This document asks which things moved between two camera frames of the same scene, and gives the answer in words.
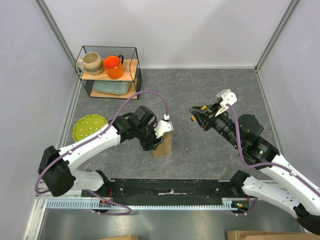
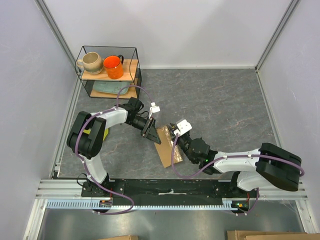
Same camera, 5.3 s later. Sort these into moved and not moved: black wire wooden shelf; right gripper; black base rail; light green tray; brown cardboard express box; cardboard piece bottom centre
Moved: brown cardboard express box; right gripper
Not moved: black base rail; black wire wooden shelf; cardboard piece bottom centre; light green tray
